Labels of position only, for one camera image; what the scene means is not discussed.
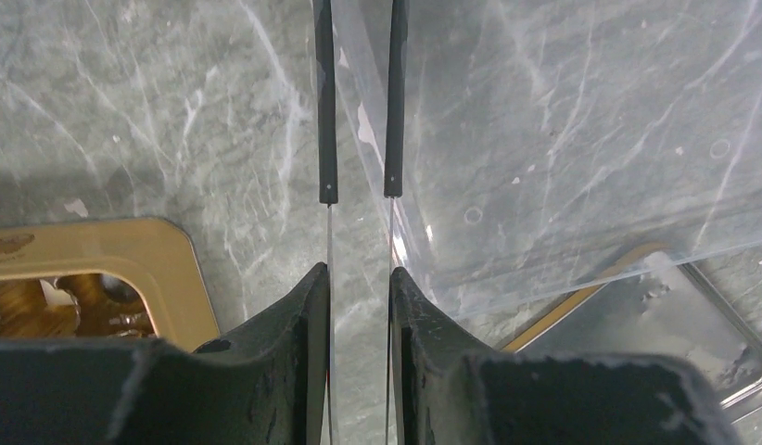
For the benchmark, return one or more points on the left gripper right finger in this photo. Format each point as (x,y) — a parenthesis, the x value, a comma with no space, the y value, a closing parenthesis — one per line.
(451,388)

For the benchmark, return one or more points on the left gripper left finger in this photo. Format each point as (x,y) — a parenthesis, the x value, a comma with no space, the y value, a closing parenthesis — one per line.
(263,382)

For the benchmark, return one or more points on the gold chocolate box tray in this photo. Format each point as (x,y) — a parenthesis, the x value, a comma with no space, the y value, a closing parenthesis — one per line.
(130,278)

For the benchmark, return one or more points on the square silver metal lid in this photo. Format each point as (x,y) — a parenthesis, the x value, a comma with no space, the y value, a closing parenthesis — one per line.
(648,302)

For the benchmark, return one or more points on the clear plastic tray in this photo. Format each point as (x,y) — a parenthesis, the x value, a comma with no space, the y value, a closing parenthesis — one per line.
(516,146)

